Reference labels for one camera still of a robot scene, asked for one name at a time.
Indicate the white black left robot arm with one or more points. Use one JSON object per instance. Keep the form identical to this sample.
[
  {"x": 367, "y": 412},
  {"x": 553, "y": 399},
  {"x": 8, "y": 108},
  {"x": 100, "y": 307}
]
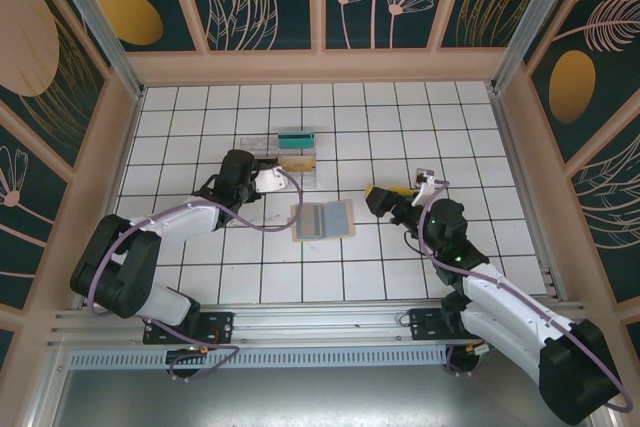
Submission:
[{"x": 190, "y": 227}]

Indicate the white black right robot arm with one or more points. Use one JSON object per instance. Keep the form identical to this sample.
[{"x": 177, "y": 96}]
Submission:
[{"x": 505, "y": 317}]

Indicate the aluminium frame post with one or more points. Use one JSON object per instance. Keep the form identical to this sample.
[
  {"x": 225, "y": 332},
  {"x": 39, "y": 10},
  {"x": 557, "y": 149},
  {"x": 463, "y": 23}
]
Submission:
[
  {"x": 540, "y": 17},
  {"x": 95, "y": 22}
]

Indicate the grey striped credit card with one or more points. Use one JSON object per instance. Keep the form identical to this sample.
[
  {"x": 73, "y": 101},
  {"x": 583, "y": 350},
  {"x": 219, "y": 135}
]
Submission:
[{"x": 307, "y": 224}]

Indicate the clear acrylic card organizer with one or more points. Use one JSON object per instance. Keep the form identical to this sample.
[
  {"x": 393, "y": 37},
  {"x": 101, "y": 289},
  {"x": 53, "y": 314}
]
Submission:
[{"x": 250, "y": 143}]

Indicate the aluminium side rail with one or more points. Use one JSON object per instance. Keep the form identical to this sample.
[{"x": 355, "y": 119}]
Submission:
[{"x": 527, "y": 197}]

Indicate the beige leather card holder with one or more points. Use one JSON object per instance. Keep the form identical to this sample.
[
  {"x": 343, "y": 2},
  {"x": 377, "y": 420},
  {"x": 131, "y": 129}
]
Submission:
[{"x": 337, "y": 219}]

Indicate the galvanised metal sheet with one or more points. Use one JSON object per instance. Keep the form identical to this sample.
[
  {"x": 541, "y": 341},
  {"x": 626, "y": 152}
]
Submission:
[{"x": 325, "y": 397}]

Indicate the gold credit card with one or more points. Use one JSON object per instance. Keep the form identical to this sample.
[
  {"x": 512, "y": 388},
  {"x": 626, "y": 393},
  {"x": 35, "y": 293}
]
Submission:
[{"x": 300, "y": 165}]

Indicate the teal credit card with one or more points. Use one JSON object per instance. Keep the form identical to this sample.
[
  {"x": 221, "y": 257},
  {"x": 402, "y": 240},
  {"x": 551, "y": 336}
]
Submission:
[{"x": 297, "y": 143}]

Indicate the long aluminium base rail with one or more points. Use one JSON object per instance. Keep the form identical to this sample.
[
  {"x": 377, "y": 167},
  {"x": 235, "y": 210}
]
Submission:
[{"x": 325, "y": 322}]

